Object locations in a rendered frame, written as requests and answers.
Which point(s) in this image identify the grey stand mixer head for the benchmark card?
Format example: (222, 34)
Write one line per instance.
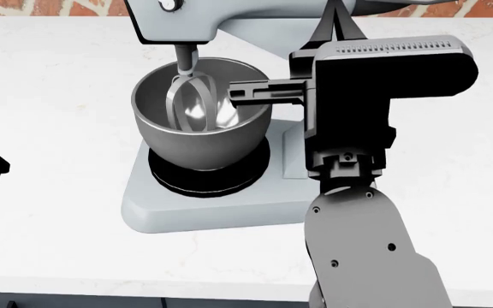
(174, 24)

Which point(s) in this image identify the black round bowl plate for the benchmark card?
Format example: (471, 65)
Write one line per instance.
(212, 181)

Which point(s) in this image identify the grey stand mixer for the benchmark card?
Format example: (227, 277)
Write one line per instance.
(212, 210)

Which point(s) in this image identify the mixer head control knob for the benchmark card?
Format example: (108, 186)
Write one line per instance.
(170, 4)

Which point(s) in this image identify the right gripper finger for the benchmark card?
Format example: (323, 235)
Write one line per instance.
(268, 93)
(346, 30)

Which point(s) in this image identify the metal beater attachment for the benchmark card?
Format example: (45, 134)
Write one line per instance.
(186, 96)

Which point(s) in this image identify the steel mixing bowl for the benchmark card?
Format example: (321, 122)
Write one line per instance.
(195, 146)

